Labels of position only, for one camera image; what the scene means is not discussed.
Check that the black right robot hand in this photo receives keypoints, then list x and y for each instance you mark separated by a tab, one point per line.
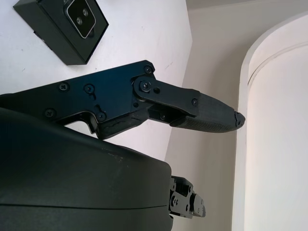
72	180

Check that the black foam-lined box base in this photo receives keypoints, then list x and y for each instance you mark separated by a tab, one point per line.
60	43

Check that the white curved container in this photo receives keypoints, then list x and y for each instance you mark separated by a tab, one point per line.
276	120

